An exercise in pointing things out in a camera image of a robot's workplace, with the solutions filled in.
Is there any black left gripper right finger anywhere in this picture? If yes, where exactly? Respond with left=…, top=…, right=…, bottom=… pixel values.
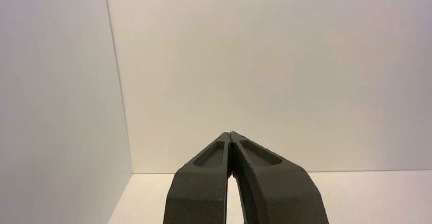
left=230, top=131, right=330, bottom=224

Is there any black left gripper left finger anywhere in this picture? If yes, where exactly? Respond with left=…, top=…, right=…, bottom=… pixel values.
left=163, top=132, right=232, bottom=224

